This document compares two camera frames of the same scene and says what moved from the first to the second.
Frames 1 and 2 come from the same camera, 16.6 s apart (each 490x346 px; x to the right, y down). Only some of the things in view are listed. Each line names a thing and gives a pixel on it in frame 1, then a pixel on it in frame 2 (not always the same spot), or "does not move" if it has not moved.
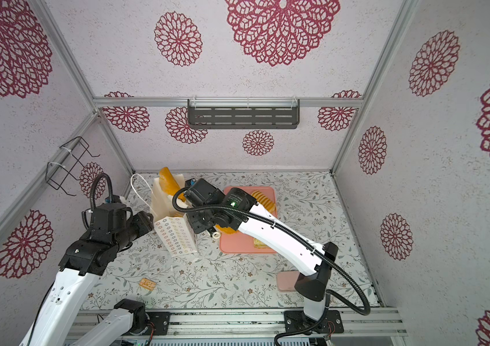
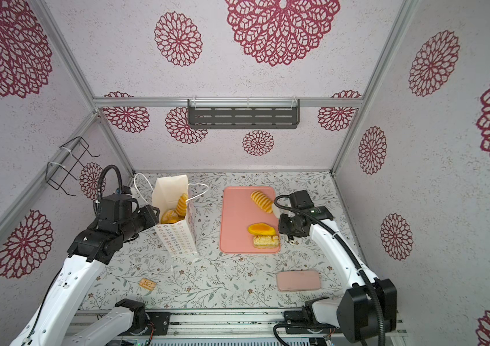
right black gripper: [194, 215] -> [282, 227]
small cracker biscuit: [147, 283] does not move
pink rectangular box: [287, 280] does not move
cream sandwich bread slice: [259, 244] does not move
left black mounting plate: [161, 320] does not move
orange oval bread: [226, 230] -> [168, 217]
